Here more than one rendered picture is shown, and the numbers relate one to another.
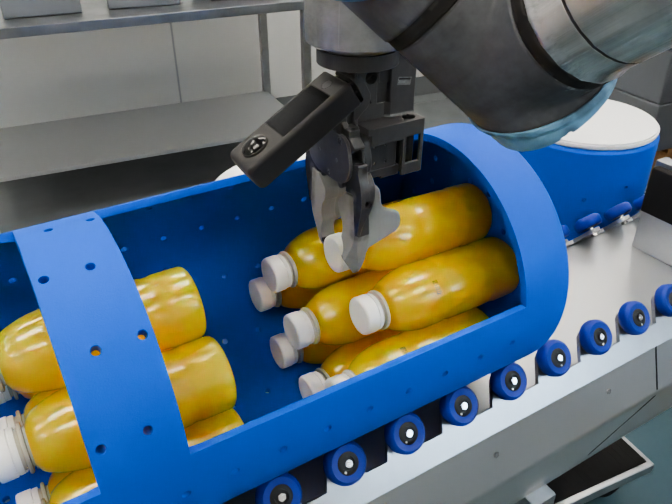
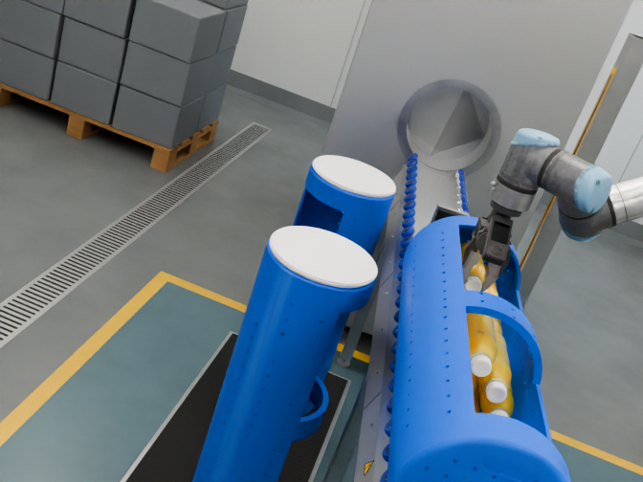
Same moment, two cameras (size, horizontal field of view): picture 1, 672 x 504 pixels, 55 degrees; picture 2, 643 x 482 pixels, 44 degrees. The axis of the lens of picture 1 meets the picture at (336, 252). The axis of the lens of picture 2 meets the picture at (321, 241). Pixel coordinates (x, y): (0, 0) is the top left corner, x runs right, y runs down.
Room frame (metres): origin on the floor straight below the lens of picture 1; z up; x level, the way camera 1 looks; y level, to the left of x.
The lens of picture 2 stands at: (0.02, 1.59, 1.88)
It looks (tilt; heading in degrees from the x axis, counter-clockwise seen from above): 25 degrees down; 301
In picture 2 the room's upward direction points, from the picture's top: 19 degrees clockwise
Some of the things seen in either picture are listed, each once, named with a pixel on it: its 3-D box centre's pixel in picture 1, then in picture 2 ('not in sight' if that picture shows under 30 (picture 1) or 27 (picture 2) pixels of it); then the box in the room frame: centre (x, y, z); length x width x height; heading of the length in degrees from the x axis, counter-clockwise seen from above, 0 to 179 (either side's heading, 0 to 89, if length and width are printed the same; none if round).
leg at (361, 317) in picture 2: not in sight; (365, 304); (1.29, -1.08, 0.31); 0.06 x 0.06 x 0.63; 31
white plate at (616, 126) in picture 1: (583, 120); (354, 175); (1.21, -0.49, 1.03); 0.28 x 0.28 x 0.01
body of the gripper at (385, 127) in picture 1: (363, 112); (496, 227); (0.56, -0.02, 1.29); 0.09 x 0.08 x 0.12; 122
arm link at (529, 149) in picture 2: not in sight; (529, 160); (0.55, -0.02, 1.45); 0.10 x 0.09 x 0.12; 175
